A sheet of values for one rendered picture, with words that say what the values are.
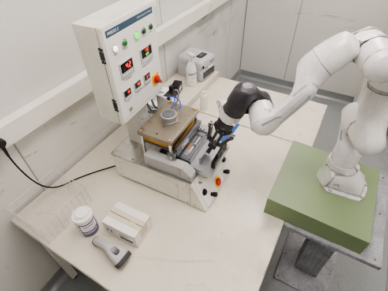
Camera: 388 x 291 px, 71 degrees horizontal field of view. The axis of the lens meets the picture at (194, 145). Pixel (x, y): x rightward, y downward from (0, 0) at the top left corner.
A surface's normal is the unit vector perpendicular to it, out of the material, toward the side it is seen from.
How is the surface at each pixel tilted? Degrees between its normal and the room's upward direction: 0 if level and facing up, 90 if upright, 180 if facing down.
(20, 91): 90
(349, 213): 3
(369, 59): 70
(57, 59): 90
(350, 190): 91
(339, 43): 48
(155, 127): 0
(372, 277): 0
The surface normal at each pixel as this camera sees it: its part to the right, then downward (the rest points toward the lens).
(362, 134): -0.90, -0.04
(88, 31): -0.46, 0.62
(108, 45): 0.89, 0.30
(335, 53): -0.42, 0.32
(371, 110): -0.66, 0.54
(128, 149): -0.02, -0.72
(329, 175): -0.98, 0.05
